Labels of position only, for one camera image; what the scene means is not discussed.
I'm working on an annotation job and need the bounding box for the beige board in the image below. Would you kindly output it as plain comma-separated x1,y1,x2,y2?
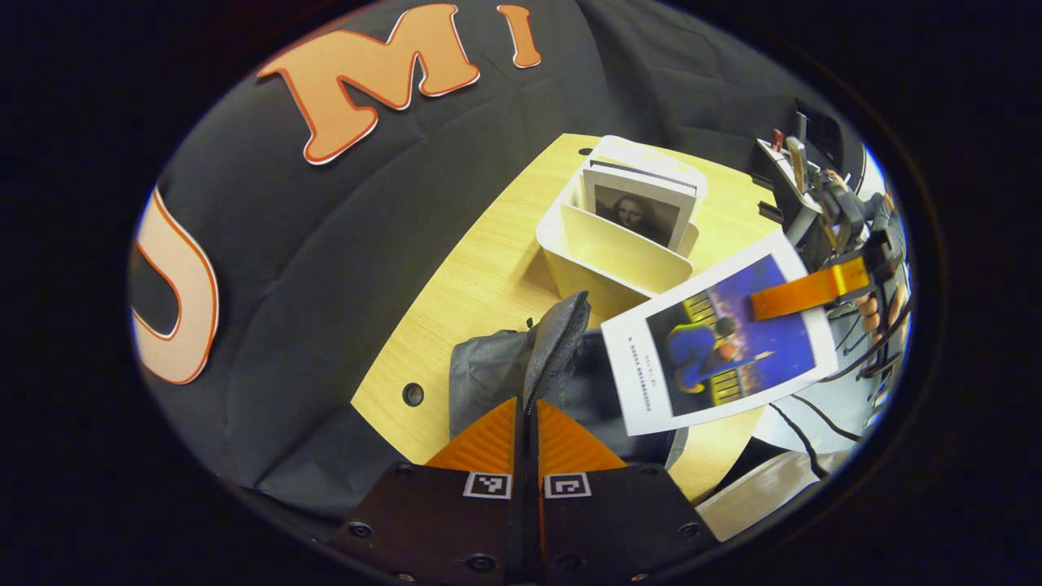
698,450,852,542

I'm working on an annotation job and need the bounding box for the gray schoolbag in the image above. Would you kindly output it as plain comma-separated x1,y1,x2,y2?
448,291,690,470

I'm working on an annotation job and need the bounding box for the dark monitor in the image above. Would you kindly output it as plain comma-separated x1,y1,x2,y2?
794,98,865,192

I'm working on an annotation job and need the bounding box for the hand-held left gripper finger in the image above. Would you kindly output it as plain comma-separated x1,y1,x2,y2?
527,399,718,584
326,397,528,584

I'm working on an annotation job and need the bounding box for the black cable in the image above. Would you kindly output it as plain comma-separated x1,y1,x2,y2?
769,395,864,477

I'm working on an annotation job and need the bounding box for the blue cover book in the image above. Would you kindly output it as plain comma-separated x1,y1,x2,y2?
600,230,840,437

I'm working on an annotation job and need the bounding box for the white bookshelf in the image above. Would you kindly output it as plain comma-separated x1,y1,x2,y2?
535,134,709,320

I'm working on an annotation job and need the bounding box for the black backdrop cloth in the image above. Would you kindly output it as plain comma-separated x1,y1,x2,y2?
126,0,864,522

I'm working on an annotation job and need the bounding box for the portrait cover book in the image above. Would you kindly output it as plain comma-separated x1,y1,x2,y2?
580,158,700,251

